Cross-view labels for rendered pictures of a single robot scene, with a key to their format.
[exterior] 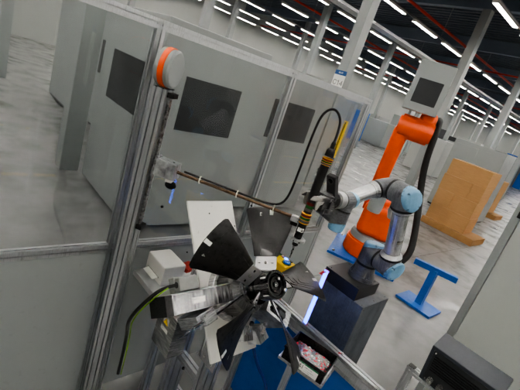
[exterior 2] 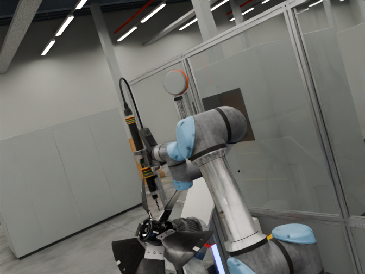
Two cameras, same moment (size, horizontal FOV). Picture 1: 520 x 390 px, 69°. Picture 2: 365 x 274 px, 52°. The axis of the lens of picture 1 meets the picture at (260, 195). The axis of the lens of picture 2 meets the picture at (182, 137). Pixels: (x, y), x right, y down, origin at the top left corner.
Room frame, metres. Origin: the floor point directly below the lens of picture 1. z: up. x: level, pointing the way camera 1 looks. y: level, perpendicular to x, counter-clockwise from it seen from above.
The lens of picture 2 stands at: (2.11, -1.80, 1.75)
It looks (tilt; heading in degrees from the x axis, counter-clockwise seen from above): 5 degrees down; 105
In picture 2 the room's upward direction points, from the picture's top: 17 degrees counter-clockwise
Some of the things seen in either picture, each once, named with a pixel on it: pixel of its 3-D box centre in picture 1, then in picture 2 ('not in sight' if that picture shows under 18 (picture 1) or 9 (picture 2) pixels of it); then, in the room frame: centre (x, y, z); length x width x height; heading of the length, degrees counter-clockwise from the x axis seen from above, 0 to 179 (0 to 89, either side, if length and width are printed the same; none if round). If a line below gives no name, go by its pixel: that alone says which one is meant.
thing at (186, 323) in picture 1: (196, 318); not in sight; (1.27, 0.08, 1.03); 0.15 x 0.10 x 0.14; 48
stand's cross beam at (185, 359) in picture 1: (190, 367); not in sight; (1.53, 0.05, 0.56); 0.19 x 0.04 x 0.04; 48
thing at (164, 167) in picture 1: (166, 168); not in sight; (1.56, 0.42, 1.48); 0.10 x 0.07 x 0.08; 83
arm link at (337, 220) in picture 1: (336, 217); (184, 174); (1.70, -0.37, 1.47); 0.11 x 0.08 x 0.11; 33
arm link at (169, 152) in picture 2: (347, 200); (173, 152); (1.69, -0.38, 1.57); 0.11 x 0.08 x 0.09; 138
